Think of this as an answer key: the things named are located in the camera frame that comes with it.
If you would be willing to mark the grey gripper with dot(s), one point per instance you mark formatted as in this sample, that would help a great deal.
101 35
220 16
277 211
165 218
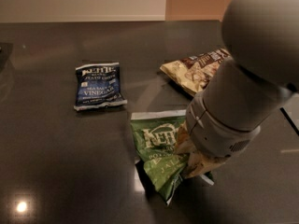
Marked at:
214 138

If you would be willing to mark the green jalapeno chip bag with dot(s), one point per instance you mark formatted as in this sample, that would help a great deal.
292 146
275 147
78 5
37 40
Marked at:
155 135

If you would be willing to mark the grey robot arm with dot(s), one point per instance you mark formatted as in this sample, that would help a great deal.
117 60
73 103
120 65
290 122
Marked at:
260 76

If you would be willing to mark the beige brown sea salt chip bag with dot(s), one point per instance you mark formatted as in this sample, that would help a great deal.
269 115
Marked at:
193 73

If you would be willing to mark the blue salt vinegar chip bag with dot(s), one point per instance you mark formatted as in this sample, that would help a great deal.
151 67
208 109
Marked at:
98 86

